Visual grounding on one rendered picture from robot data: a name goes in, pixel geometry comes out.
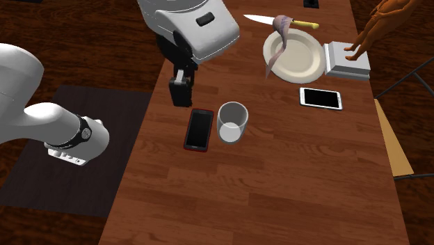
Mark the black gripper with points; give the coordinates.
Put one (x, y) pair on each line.
(179, 54)

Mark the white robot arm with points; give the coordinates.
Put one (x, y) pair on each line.
(51, 120)

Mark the black phone with red edge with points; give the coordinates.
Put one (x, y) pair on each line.
(199, 129)

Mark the white cup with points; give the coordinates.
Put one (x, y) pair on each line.
(232, 122)

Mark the grey purple draped figure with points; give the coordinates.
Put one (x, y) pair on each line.
(283, 27)

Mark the white plate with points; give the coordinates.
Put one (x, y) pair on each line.
(301, 57)

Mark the small black box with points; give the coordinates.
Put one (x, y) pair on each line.
(311, 3)

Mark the white phone with black screen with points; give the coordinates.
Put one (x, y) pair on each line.
(321, 98)

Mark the dark robot stand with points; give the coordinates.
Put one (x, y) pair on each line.
(81, 176)

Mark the white stepped box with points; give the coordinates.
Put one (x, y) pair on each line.
(339, 62)

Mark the brown wooden table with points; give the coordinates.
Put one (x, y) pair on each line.
(264, 190)

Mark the chair with yellow seat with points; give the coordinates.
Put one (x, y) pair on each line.
(393, 146)

